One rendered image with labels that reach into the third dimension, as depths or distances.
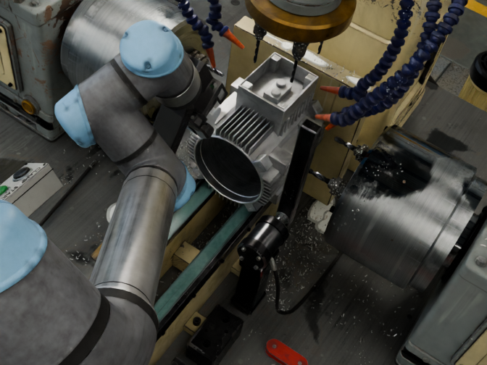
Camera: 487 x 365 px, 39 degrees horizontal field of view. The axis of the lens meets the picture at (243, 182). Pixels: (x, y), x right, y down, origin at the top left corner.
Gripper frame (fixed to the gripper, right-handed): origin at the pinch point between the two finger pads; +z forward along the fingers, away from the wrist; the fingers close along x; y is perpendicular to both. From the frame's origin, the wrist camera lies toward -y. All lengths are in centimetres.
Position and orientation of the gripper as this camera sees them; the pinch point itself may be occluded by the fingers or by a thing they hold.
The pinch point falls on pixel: (199, 134)
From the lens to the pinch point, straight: 122.1
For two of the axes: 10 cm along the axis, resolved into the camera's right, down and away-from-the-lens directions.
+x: -8.3, -5.0, 2.6
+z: 1.7, 2.2, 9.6
